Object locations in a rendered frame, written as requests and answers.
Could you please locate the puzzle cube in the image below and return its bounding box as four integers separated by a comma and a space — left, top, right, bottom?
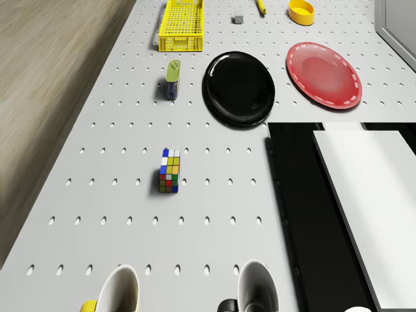
159, 148, 181, 194

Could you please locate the black plate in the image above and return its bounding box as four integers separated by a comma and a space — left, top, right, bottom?
201, 51, 276, 128

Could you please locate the flat-sided can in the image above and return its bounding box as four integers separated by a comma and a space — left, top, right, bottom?
165, 59, 181, 101

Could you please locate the black stove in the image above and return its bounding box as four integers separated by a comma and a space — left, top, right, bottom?
266, 122, 416, 312

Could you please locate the yellow basket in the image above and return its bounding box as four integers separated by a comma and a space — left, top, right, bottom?
158, 0, 205, 53

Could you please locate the red plate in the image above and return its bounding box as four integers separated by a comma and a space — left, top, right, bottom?
285, 41, 363, 110

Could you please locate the black mug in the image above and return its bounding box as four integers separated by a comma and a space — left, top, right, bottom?
216, 259, 280, 312

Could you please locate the yellow mug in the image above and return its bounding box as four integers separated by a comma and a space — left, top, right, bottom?
79, 263, 141, 312

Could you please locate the yellow bowl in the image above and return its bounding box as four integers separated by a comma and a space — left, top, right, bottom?
288, 0, 315, 26

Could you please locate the white cabinet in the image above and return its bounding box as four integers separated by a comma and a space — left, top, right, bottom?
373, 0, 416, 74

